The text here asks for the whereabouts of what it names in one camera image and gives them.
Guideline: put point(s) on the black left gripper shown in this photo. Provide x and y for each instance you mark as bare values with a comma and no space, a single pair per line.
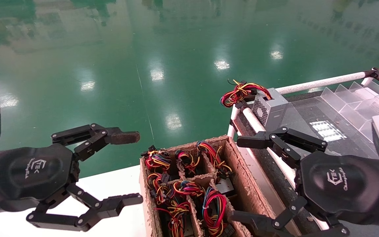
28,174

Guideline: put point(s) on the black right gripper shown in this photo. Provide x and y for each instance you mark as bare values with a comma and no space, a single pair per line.
341,184

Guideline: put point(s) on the brown pulp cardboard divider box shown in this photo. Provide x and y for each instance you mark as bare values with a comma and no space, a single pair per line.
243,184

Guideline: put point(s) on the black rack shelf mat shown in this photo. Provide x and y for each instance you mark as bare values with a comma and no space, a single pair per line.
308,112

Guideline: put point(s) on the clear acrylic divider tray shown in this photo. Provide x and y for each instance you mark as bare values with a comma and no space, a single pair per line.
350,102

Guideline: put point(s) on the black pipe corner joint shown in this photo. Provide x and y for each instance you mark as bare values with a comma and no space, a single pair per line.
375,74

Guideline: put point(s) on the white pipe rack frame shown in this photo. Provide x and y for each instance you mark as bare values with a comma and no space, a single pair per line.
324,81

